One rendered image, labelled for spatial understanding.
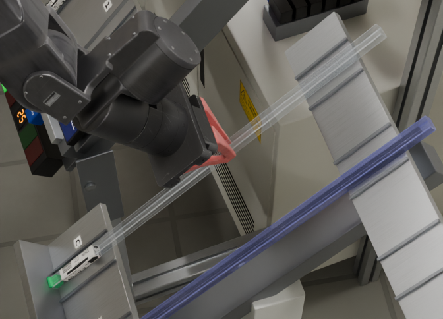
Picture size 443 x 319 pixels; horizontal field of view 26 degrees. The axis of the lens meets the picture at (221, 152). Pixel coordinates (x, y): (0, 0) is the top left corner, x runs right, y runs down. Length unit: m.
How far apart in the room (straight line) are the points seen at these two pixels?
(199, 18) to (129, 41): 0.32
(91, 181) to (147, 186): 0.82
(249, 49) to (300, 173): 0.22
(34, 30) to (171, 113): 0.17
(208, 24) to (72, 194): 0.99
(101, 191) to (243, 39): 0.37
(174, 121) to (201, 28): 0.27
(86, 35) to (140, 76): 0.46
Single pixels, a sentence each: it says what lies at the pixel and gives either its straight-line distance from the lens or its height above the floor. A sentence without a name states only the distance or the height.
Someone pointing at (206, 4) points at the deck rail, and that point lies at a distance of 1.15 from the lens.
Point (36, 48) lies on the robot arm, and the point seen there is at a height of 1.15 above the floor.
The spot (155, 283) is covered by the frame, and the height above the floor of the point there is 0.32.
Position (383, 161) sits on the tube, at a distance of 0.91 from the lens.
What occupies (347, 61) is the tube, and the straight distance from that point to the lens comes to 0.96.
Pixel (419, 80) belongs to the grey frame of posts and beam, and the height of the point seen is 0.68.
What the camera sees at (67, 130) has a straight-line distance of 1.23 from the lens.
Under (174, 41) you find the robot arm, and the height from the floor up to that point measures 1.12.
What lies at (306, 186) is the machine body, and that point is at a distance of 1.61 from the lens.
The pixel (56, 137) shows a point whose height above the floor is 0.73.
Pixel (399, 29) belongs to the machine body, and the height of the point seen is 0.62.
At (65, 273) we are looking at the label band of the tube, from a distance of 1.17.
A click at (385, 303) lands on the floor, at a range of 1.98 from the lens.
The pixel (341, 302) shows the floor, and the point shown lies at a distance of 1.97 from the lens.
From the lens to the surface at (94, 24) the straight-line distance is 1.30.
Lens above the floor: 1.78
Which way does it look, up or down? 57 degrees down
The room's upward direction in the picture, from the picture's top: straight up
